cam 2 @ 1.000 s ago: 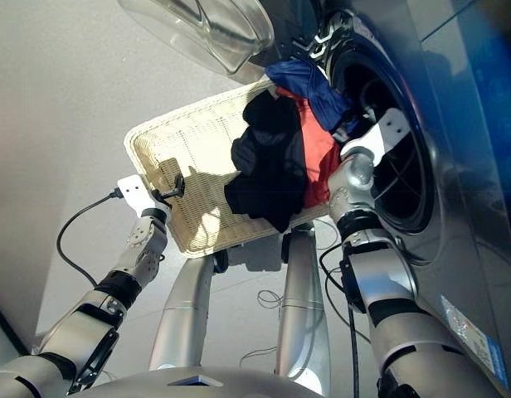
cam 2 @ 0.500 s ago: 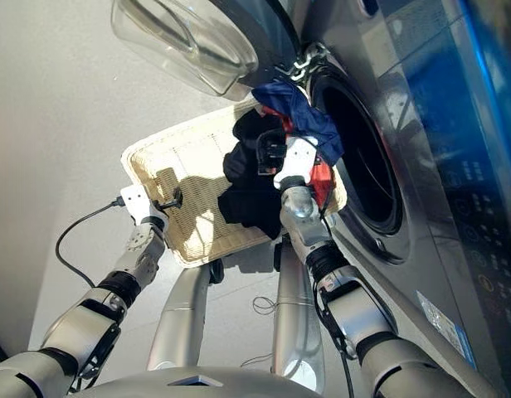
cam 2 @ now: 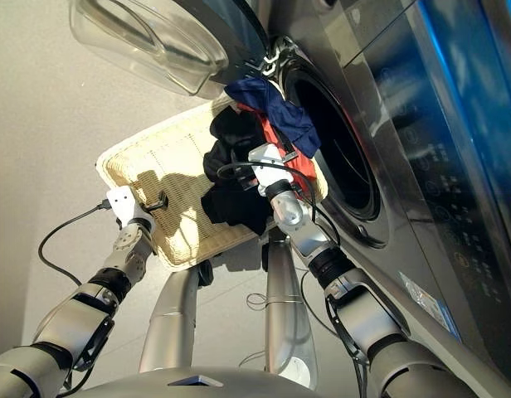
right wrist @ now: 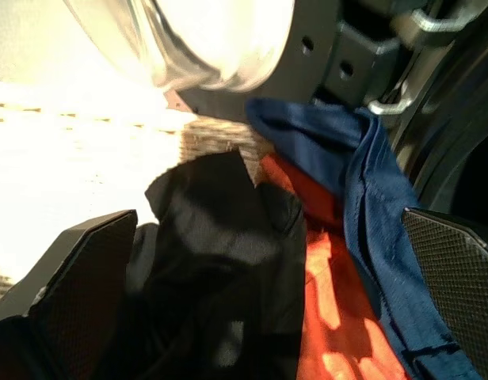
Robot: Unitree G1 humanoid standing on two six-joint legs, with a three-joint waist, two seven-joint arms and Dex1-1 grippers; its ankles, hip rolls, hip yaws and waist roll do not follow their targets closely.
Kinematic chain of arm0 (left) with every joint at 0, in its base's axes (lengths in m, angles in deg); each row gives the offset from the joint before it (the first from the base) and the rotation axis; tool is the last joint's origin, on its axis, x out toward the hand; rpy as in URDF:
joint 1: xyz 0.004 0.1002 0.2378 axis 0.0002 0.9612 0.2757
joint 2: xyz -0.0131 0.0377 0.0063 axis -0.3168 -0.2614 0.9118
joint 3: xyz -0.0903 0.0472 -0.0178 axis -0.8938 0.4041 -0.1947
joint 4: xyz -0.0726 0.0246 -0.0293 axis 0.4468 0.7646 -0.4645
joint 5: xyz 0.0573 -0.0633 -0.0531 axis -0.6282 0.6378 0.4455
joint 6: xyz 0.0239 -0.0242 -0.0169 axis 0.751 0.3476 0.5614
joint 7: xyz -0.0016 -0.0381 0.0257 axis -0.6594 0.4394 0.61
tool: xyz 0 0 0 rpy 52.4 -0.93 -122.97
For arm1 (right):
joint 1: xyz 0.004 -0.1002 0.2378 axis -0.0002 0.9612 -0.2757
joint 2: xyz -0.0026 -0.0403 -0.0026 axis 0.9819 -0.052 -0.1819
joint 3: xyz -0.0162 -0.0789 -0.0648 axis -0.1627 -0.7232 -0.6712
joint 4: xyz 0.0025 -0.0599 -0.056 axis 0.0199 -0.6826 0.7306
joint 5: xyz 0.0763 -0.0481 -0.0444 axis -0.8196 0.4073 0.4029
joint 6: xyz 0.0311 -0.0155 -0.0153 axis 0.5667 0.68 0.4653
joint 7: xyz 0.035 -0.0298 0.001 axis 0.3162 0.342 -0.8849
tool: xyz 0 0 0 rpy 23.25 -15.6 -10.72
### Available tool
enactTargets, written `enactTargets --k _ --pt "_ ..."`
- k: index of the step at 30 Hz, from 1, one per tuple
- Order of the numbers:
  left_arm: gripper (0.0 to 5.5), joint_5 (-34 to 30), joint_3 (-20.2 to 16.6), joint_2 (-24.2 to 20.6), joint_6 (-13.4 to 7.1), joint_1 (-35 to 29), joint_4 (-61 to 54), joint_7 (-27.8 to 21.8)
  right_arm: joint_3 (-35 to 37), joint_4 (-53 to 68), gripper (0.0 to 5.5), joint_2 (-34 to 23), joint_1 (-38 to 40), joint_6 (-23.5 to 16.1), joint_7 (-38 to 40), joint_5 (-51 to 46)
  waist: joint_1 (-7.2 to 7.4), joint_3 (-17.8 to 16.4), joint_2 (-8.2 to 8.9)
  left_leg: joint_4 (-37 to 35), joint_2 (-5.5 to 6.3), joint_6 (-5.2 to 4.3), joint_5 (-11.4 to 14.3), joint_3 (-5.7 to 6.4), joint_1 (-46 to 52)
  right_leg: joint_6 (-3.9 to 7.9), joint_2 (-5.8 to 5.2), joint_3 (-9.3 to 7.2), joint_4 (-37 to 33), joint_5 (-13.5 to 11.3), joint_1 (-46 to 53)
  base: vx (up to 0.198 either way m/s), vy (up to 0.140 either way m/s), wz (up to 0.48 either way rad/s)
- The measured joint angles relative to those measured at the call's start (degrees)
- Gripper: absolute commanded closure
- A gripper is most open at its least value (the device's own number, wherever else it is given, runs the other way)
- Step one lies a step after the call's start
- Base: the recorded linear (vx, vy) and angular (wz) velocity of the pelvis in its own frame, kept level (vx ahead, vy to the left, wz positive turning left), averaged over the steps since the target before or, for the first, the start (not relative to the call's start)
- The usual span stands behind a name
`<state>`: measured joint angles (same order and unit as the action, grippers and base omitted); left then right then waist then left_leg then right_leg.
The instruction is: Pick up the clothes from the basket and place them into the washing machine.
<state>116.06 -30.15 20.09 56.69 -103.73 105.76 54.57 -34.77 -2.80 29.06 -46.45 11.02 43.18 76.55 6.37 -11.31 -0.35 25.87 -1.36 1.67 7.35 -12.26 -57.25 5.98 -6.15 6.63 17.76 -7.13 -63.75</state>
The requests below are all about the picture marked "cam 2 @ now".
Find basket trolley with black wheels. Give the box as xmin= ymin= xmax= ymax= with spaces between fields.
xmin=196 ymin=242 xmax=273 ymax=288

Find pale woven basket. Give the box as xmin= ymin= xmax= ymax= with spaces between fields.
xmin=95 ymin=97 xmax=330 ymax=274

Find thin floor wire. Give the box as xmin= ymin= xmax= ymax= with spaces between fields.
xmin=237 ymin=289 xmax=271 ymax=370

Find red garment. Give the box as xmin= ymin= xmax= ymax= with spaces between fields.
xmin=236 ymin=103 xmax=323 ymax=184

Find grey washing machine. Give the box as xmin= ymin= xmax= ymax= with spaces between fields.
xmin=238 ymin=0 xmax=511 ymax=398

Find robot silver leg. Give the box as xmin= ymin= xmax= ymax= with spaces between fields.
xmin=263 ymin=229 xmax=319 ymax=390
xmin=139 ymin=265 xmax=202 ymax=374

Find navy blue garment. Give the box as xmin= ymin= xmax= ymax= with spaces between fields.
xmin=224 ymin=77 xmax=322 ymax=158

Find blue and white machine sticker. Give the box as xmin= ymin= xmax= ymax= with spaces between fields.
xmin=397 ymin=270 xmax=463 ymax=343

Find metal door hinge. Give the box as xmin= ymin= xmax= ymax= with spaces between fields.
xmin=257 ymin=36 xmax=300 ymax=79

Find black garment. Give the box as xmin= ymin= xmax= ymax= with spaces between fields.
xmin=200 ymin=105 xmax=278 ymax=236

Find round washing machine door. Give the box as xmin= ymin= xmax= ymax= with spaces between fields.
xmin=67 ymin=0 xmax=275 ymax=101

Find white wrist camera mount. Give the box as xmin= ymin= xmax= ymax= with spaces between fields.
xmin=105 ymin=185 xmax=157 ymax=228
xmin=246 ymin=143 xmax=297 ymax=198

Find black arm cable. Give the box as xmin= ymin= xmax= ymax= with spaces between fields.
xmin=216 ymin=160 xmax=343 ymax=252
xmin=37 ymin=198 xmax=114 ymax=288

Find robot silver torso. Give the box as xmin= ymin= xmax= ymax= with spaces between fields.
xmin=68 ymin=366 xmax=323 ymax=398

